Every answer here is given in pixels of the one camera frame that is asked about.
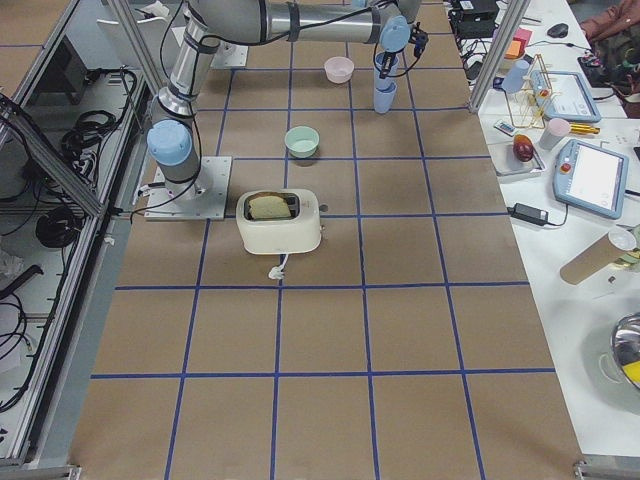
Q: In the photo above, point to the cream white toaster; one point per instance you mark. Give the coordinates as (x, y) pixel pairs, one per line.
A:
(301, 233)

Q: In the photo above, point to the blue cup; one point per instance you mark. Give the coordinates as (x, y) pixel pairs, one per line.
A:
(383, 83)
(383, 98)

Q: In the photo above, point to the teach pendant tablet near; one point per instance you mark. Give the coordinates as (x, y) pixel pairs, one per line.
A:
(591, 178)

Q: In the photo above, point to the black power adapter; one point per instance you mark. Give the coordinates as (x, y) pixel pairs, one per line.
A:
(528, 214)

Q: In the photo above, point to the mint green bowl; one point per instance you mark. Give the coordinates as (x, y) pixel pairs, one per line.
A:
(302, 141)

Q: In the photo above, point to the teach pendant tablet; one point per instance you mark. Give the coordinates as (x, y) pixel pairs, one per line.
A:
(564, 95)
(591, 178)

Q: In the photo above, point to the cardboard tube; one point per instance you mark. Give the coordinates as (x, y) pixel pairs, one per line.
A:
(598, 255)

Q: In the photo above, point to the pink bowl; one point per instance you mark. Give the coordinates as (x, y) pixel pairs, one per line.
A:
(338, 69)

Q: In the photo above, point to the gold wire rack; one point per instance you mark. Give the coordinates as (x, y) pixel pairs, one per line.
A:
(528, 91)

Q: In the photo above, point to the teach pendant tablet far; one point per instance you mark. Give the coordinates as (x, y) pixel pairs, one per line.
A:
(564, 95)

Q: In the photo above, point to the steel mixing bowl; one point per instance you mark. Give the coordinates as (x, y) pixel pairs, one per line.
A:
(620, 363)

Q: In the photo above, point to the toast slice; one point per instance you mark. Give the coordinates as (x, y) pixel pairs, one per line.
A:
(268, 206)

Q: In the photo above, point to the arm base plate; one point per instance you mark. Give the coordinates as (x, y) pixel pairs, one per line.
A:
(205, 200)
(230, 56)

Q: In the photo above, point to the red apple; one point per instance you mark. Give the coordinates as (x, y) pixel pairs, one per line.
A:
(523, 148)

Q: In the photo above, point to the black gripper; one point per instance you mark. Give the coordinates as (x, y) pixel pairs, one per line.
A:
(384, 66)

